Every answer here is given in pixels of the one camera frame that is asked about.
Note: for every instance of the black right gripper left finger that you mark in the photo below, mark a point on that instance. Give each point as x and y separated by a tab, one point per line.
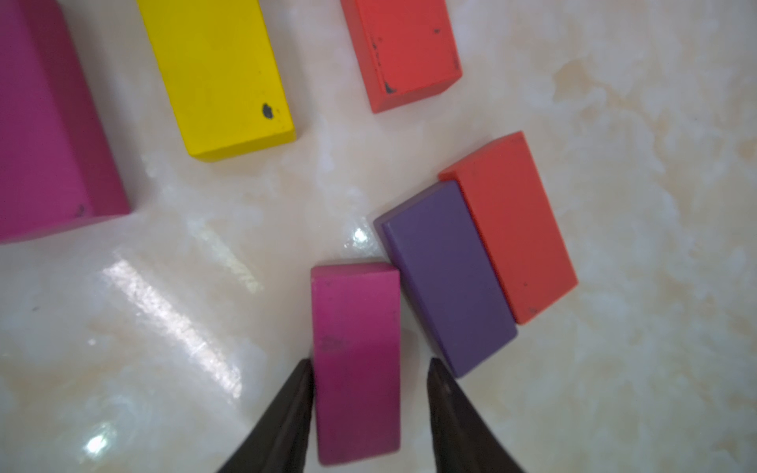
279	441

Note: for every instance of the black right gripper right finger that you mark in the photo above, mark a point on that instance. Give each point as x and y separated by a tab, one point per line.
462	442

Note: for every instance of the magenta rectangular block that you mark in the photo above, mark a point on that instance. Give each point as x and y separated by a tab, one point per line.
356	360
57	169

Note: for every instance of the purple rectangular block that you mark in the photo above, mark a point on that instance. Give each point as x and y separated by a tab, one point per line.
448	277

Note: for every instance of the red rectangular block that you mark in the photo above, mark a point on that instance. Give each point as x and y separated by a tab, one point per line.
507	201
405	49

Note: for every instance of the yellow rectangular block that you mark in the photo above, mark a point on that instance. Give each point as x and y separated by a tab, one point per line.
221	76

